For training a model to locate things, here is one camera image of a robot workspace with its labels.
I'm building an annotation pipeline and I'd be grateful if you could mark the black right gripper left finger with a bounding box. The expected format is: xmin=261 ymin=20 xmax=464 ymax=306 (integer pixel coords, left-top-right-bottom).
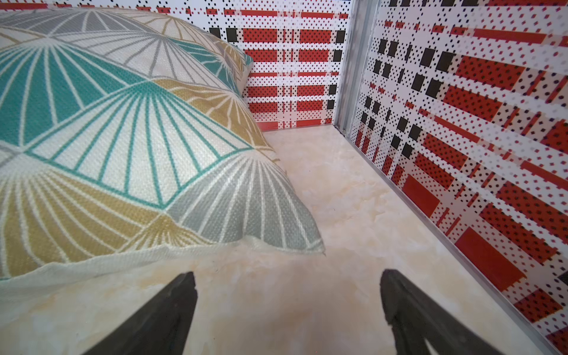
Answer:
xmin=86 ymin=272 xmax=198 ymax=354

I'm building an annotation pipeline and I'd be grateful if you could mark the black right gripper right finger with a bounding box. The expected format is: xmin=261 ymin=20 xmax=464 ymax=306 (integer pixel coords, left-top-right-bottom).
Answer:
xmin=380 ymin=269 xmax=501 ymax=354

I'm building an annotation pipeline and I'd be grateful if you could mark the geometric fan pattern pillow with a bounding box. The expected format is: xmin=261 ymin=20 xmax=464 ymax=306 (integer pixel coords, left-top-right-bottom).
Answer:
xmin=1 ymin=8 xmax=325 ymax=300

